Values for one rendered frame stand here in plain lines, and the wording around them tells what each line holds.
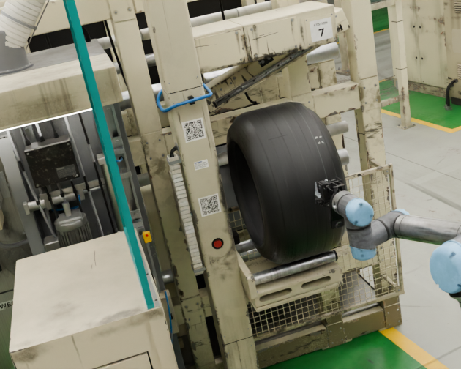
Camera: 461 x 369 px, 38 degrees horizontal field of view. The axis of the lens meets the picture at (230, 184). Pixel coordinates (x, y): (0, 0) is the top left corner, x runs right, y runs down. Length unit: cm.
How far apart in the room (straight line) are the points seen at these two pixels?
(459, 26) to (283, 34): 439
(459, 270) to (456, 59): 541
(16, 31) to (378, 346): 233
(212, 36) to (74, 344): 129
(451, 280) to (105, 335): 88
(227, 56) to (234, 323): 104
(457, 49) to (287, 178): 485
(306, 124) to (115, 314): 99
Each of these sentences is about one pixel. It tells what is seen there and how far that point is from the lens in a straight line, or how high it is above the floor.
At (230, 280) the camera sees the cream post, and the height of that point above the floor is 89.
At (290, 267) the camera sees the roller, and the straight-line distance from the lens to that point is 253.
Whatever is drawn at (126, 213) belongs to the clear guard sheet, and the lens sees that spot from 164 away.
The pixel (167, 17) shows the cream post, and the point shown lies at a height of 190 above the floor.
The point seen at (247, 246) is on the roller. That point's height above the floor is 91.
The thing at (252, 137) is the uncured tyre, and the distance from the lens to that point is 234.
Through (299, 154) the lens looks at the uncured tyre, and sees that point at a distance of 229.
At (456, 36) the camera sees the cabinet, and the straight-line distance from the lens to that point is 694.
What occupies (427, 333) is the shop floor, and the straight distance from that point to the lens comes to 368.
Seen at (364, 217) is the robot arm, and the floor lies 130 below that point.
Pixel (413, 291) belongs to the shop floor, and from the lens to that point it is 402.
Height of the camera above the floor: 217
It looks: 22 degrees down
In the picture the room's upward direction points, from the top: 11 degrees counter-clockwise
